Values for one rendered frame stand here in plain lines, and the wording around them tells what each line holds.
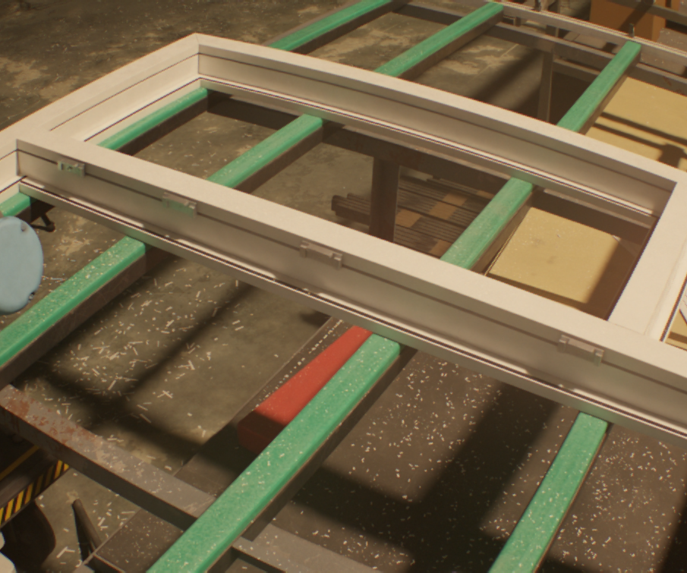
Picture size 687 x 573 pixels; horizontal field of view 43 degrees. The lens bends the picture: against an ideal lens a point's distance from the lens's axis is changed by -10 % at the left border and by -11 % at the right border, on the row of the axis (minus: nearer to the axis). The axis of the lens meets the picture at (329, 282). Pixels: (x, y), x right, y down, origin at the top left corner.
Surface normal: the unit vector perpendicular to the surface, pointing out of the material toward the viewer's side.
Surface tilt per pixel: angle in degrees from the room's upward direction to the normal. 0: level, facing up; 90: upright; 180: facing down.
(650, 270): 0
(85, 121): 90
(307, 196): 0
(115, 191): 90
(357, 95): 90
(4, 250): 75
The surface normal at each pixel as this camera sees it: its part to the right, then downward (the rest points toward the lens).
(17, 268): 0.85, 0.08
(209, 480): 0.04, -0.83
